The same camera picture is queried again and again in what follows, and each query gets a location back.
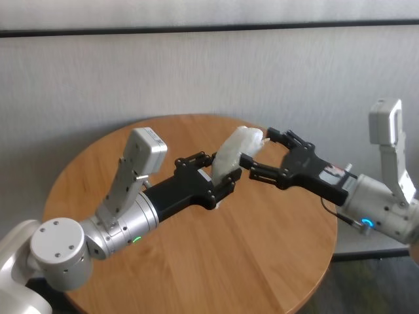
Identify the left wrist camera mount bracket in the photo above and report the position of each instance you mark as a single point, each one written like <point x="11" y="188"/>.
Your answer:
<point x="121" y="193"/>

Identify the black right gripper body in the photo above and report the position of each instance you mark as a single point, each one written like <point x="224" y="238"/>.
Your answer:
<point x="311" y="170"/>

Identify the white plastic-wrapped sandbag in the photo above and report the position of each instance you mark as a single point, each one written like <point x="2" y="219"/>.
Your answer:
<point x="235" y="147"/>

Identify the black baseboard strip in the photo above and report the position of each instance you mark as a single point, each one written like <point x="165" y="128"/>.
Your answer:
<point x="370" y="254"/>

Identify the right wrist camera mount bracket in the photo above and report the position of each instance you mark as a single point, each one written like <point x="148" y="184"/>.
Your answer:
<point x="389" y="170"/>

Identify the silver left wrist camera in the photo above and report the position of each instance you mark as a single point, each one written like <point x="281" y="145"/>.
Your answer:
<point x="147" y="150"/>

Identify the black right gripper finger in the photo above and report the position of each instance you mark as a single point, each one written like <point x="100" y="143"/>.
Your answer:
<point x="265" y="173"/>
<point x="289" y="140"/>

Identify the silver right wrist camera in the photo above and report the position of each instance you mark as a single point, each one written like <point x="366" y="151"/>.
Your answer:
<point x="381" y="124"/>

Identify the black wall strip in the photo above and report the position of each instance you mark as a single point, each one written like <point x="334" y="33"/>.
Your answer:
<point x="209" y="28"/>

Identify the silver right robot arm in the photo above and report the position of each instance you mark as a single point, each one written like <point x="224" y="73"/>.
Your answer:
<point x="383" y="206"/>

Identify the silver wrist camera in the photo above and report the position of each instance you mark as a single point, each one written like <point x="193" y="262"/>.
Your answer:
<point x="381" y="124"/>
<point x="147" y="150"/>

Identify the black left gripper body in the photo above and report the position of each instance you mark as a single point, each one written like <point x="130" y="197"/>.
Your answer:
<point x="183" y="193"/>

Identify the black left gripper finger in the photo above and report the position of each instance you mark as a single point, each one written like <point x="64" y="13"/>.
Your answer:
<point x="194" y="161"/>
<point x="227" y="186"/>

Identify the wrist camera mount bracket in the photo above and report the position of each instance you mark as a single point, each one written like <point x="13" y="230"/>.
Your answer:
<point x="389" y="170"/>
<point x="121" y="193"/>

